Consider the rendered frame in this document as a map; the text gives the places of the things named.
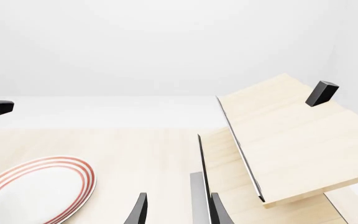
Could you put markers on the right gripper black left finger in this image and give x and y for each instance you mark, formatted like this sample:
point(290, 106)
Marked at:
point(139, 211)

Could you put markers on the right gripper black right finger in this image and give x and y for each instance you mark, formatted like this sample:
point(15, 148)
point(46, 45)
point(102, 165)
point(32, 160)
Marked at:
point(220, 213)

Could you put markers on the pale wooden cabinet drawer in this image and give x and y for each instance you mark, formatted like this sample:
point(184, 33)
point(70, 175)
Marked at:
point(222, 163)

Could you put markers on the white plate with red rings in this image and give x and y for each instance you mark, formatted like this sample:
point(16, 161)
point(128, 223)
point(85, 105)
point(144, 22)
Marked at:
point(33, 191)

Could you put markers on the small black block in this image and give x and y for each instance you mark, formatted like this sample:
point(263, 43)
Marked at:
point(321, 93)

